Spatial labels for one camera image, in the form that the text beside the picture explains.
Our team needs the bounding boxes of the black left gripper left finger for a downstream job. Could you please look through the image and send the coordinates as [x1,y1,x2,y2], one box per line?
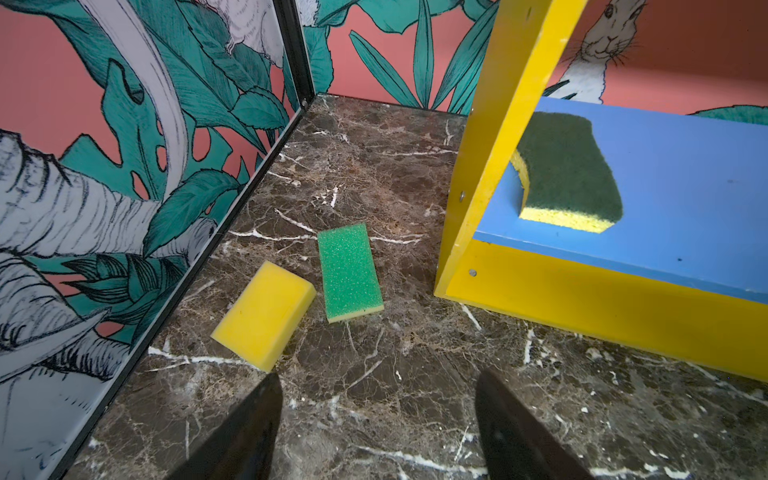
[169,372,283,479]

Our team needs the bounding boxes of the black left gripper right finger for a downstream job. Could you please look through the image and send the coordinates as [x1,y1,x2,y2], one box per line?
[475,369,592,480]

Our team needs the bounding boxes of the dark green sponge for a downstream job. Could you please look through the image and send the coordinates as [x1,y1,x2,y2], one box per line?
[511,112,623,234]

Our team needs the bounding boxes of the yellow pink blue shelf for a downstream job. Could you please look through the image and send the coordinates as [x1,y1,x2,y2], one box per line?
[435,1,767,380]

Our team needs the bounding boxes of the bright green sponge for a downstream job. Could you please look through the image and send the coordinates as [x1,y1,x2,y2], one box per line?
[317,223,384,323]

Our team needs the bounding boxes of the black left frame post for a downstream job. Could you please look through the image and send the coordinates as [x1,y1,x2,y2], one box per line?
[53,1,320,479]

